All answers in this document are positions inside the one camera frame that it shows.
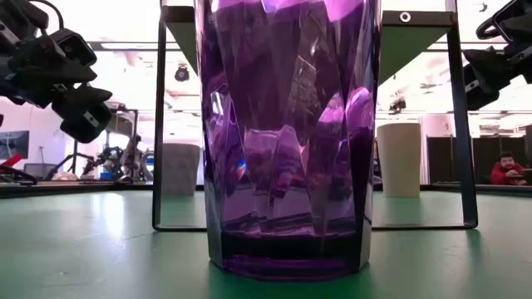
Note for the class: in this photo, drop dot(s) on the cream tall cup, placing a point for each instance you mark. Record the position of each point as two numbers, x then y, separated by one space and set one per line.
399 160

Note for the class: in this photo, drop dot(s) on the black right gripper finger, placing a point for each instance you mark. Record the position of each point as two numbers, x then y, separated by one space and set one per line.
494 66
480 91

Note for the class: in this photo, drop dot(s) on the person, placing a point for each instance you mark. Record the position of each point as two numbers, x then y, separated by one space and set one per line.
505 172

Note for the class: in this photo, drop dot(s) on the black room partition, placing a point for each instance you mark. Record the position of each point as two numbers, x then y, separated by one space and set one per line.
453 160

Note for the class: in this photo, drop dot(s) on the black ceiling camera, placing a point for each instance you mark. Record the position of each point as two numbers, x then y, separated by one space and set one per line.
182 74
397 105

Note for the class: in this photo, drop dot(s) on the black table frame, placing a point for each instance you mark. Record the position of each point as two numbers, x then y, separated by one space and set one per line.
62 189

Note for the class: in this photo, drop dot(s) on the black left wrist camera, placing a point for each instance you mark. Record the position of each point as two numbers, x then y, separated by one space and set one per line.
75 45

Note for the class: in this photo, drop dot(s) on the purple faceted plastic tumbler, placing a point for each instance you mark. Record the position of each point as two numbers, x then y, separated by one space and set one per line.
287 145

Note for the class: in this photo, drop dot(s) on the green table mat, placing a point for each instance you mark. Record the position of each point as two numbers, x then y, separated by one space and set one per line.
83 249

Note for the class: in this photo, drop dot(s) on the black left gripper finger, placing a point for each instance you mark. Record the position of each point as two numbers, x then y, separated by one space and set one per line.
85 114
50 70

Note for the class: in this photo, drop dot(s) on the lavender grey mug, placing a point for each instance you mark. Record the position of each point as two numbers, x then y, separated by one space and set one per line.
180 170

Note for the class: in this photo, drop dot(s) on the dark wall picture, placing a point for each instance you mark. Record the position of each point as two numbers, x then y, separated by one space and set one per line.
14 144

